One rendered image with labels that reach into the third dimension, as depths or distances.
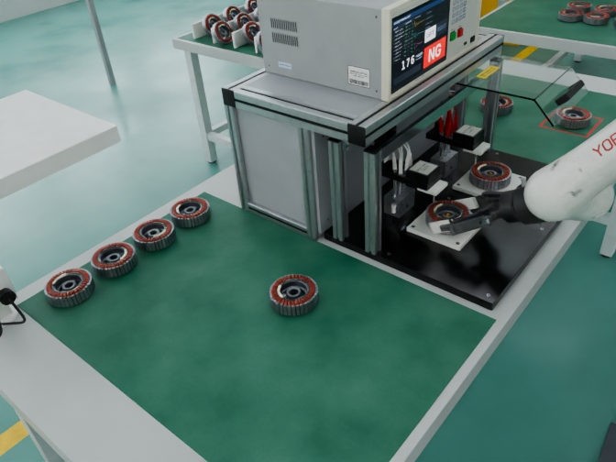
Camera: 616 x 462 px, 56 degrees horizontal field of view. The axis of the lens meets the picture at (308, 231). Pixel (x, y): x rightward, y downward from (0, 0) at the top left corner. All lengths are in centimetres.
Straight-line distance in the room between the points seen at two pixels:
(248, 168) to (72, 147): 59
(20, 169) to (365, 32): 75
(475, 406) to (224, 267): 105
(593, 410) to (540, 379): 19
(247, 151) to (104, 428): 77
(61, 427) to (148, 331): 27
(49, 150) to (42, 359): 49
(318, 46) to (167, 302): 70
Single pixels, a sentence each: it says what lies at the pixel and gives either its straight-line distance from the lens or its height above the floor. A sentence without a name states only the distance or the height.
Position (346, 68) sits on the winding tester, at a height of 117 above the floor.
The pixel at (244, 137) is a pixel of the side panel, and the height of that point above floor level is 98.
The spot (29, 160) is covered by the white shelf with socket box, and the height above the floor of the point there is 120.
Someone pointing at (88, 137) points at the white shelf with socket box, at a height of 120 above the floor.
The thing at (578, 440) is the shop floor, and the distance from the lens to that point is 211.
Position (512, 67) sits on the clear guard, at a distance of 171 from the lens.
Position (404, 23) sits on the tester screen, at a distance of 135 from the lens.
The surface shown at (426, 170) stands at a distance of 147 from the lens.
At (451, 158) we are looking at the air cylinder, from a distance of 173.
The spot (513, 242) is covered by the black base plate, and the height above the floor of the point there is 77.
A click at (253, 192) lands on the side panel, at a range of 162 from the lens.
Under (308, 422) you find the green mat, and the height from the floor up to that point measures 75.
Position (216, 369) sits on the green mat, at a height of 75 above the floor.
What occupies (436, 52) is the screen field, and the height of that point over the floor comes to 116.
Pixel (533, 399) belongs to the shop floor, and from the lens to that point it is 217.
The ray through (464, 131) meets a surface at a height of 92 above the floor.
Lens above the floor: 166
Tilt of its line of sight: 36 degrees down
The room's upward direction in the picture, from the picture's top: 5 degrees counter-clockwise
